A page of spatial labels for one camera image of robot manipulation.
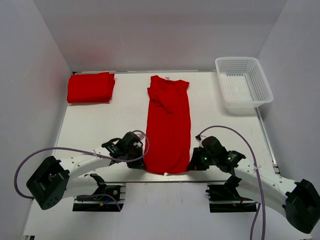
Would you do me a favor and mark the folded red t shirt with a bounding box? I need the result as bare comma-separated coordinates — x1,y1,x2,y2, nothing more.
66,72,116,104

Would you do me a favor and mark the red t shirt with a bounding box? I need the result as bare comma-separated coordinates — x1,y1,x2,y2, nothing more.
66,72,116,104
144,75,191,175

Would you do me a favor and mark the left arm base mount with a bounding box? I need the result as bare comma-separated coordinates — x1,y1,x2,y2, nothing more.
72,184,126,213

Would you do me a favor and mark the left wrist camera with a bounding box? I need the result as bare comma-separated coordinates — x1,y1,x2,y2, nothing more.
133,130,145,141

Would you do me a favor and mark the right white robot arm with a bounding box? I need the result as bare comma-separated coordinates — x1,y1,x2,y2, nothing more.
188,135,320,234

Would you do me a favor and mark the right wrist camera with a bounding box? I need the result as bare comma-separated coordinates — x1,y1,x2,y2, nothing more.
195,134,207,148

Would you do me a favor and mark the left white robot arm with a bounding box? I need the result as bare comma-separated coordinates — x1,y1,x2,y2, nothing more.
26,130,149,210

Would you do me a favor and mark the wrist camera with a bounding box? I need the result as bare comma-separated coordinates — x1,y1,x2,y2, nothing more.
133,130,145,141
195,134,207,148

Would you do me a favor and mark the white plastic basket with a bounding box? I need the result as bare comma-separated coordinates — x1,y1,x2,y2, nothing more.
215,56,274,110

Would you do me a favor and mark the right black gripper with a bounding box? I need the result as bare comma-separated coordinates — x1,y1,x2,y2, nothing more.
187,147,218,171

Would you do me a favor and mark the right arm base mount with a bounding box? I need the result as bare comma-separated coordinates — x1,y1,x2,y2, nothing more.
205,184,258,213

